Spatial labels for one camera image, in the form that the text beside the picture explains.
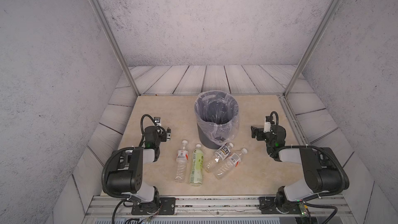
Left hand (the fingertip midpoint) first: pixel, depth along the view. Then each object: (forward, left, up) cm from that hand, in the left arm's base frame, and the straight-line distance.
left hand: (162, 126), depth 95 cm
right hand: (-1, -62, +1) cm, 62 cm away
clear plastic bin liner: (+4, -33, +6) cm, 34 cm away
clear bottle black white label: (-17, -34, -1) cm, 38 cm away
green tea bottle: (-29, -20, -2) cm, 36 cm away
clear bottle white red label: (-24, -36, -2) cm, 43 cm away
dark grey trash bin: (-15, -30, +18) cm, 38 cm away
